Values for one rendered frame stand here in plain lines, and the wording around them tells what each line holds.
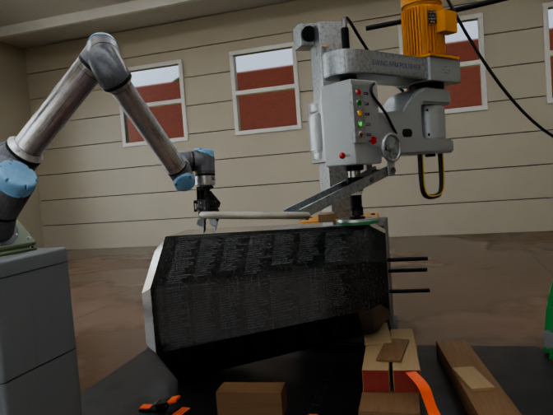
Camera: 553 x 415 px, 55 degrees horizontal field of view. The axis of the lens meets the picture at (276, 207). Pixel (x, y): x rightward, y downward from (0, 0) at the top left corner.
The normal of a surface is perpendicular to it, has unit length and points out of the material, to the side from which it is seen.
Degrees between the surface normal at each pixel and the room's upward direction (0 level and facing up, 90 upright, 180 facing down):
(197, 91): 90
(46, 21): 90
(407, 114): 90
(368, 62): 90
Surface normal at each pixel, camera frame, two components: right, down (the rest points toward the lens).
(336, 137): -0.78, 0.09
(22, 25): -0.29, 0.07
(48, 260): 0.95, -0.06
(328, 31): 0.27, 0.03
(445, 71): 0.62, 0.00
